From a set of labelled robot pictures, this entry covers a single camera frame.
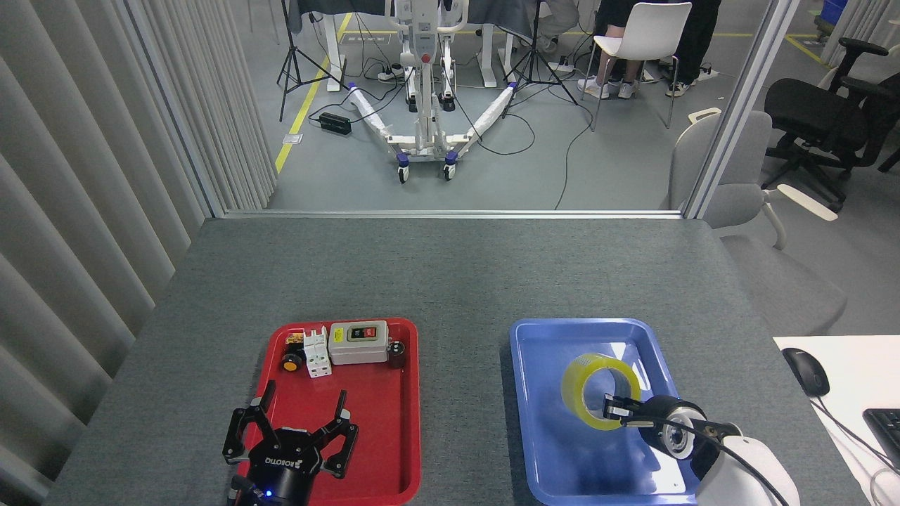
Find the person in pale trousers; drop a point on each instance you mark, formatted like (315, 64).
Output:
(559, 13)

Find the yellow tape roll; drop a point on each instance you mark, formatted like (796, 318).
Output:
(573, 393)

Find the silver frame post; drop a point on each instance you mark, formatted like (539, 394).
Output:
(738, 112)

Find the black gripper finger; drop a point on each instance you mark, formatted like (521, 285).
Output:
(341, 443)
(239, 439)
(617, 407)

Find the black tripod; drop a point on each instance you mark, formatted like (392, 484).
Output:
(536, 49)
(290, 56)

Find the seated person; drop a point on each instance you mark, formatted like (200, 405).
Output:
(615, 10)

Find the white stand on wheels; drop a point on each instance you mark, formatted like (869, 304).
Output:
(425, 42)

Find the black computer mouse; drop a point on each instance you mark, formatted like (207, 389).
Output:
(806, 371)

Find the silver frame rail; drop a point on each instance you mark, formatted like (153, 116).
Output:
(450, 213)

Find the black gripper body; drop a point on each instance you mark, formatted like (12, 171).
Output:
(657, 413)
(281, 471)

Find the black knob switch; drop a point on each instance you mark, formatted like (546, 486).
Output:
(397, 353)

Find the standing person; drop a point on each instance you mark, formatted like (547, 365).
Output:
(696, 35)

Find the black power adapter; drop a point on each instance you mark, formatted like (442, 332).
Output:
(335, 124)

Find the black office chair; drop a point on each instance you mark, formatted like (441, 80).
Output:
(808, 112)

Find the white desk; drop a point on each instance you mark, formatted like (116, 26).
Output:
(861, 372)

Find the black keyboard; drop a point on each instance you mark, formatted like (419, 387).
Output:
(887, 432)

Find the white power strip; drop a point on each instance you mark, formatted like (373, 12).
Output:
(559, 67)

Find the blue plastic tray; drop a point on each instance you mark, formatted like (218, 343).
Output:
(548, 436)

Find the grey pleated partition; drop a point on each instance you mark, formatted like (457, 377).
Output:
(70, 211)

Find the white circuit breaker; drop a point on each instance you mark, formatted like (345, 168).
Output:
(318, 355)

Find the red plastic tray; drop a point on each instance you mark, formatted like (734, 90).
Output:
(380, 422)

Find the blue bin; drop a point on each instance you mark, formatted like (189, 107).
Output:
(835, 10)

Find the grey office chair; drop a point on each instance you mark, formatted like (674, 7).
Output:
(787, 288)

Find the white plastic chair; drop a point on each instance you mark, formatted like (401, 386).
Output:
(650, 28)

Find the grey push button switch box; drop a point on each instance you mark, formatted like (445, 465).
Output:
(358, 350)

